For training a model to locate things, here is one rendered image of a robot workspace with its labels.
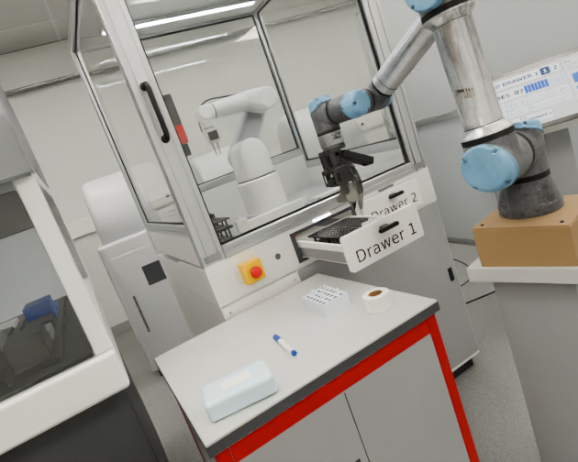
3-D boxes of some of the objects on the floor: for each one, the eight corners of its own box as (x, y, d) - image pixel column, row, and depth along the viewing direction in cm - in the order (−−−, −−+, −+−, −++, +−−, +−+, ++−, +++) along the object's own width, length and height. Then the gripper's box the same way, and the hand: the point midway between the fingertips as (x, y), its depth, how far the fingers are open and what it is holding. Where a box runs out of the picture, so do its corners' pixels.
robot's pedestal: (672, 462, 129) (622, 220, 114) (650, 545, 110) (588, 269, 96) (558, 433, 152) (505, 228, 137) (526, 498, 134) (460, 269, 119)
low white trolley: (511, 545, 122) (437, 299, 108) (332, 733, 97) (205, 446, 83) (380, 447, 174) (317, 272, 160) (241, 554, 149) (153, 358, 135)
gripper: (311, 154, 140) (332, 216, 144) (329, 148, 130) (351, 216, 134) (333, 146, 143) (353, 207, 147) (352, 140, 133) (373, 206, 137)
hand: (358, 204), depth 141 cm, fingers open, 3 cm apart
